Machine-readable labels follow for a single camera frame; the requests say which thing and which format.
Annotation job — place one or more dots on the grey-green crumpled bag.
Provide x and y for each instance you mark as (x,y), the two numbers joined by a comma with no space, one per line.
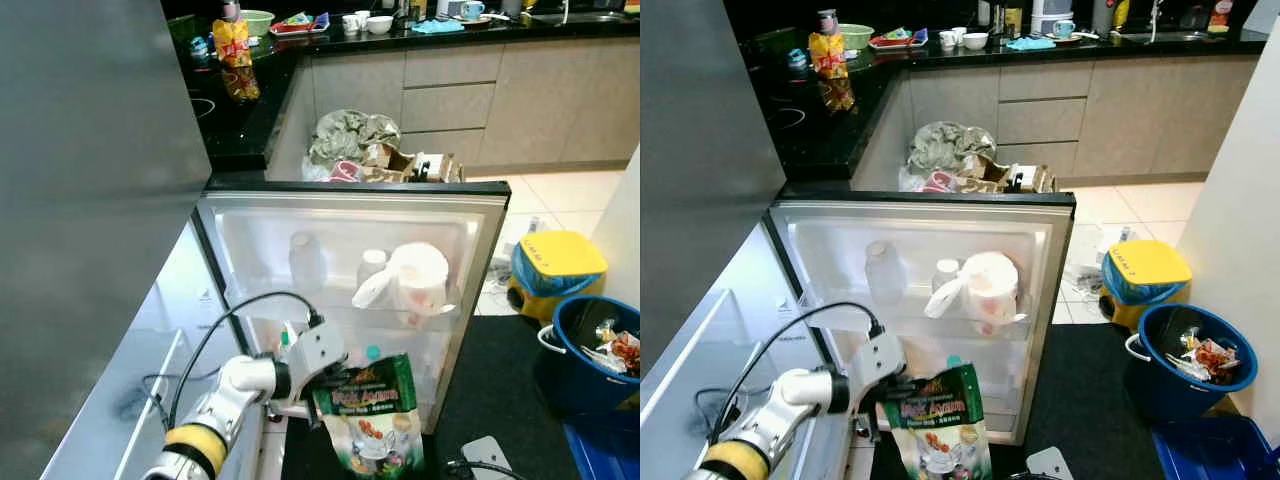
(948,146)
(350,135)

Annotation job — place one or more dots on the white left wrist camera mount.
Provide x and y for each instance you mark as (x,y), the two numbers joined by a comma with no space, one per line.
(318,350)
(878,358)

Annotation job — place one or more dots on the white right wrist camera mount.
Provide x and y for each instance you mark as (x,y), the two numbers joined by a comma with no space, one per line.
(490,460)
(1050,466)

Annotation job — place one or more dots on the white cup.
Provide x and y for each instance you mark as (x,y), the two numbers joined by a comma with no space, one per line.
(351,23)
(947,39)

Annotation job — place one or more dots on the metal sink tap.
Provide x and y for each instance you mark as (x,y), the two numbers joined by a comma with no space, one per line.
(565,10)
(1156,20)

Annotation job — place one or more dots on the red tray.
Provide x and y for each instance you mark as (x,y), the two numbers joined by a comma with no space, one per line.
(298,25)
(897,40)

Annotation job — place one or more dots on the cardboard box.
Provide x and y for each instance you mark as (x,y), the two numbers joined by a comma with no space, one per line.
(410,168)
(1010,178)

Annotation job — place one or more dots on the yellow lidded bin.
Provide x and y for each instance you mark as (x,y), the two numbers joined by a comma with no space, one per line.
(1148,262)
(560,252)

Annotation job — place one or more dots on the rubbish in bucket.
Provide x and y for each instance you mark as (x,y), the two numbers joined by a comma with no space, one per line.
(1205,360)
(612,350)

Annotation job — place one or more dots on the small white-lidded jar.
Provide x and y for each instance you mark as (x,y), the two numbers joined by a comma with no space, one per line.
(946,272)
(371,266)

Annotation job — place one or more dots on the papers on floor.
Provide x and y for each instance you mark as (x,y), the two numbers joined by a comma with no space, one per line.
(1085,270)
(510,265)

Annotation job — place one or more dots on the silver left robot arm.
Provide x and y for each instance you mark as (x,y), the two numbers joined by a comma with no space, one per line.
(235,385)
(795,395)

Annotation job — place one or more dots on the beige kitchen cabinets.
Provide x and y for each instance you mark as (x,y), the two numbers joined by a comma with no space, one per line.
(540,95)
(1140,110)

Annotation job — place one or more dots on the blue bucket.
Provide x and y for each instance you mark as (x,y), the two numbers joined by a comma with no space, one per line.
(1160,395)
(570,385)

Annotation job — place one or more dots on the blue plastic crate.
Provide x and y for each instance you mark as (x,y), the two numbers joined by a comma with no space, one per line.
(605,450)
(1215,450)

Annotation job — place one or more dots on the yellow snack bag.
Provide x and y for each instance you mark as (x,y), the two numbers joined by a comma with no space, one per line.
(828,56)
(232,45)

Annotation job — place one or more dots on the teal cloth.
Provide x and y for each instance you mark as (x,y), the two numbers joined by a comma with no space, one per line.
(1030,43)
(438,26)

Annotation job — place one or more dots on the green snack pouch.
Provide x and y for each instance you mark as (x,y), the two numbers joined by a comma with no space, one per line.
(940,435)
(375,425)

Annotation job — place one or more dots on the small teal can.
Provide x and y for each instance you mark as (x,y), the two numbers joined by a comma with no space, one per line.
(796,59)
(200,47)

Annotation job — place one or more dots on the green bowl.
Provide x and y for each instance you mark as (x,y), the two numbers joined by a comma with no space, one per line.
(258,22)
(856,35)

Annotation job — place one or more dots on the grey fridge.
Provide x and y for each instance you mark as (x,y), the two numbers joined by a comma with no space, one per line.
(700,150)
(100,150)

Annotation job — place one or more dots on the open fridge door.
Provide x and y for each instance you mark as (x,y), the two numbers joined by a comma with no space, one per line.
(900,225)
(340,215)

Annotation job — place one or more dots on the black kitchen countertop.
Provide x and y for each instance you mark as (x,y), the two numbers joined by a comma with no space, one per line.
(815,140)
(235,125)

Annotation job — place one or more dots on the blue mug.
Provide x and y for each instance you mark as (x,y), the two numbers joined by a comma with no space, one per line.
(1063,28)
(472,9)

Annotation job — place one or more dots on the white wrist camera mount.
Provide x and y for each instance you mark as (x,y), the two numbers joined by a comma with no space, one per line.
(878,358)
(1050,466)
(490,460)
(318,350)

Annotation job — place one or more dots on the black floor mat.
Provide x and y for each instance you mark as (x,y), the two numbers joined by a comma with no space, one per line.
(490,390)
(1075,400)

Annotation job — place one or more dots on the clear plastic bottle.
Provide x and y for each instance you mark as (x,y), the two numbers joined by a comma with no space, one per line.
(882,272)
(306,262)

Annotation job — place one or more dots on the white bowl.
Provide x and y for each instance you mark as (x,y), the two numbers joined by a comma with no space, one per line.
(975,41)
(379,24)

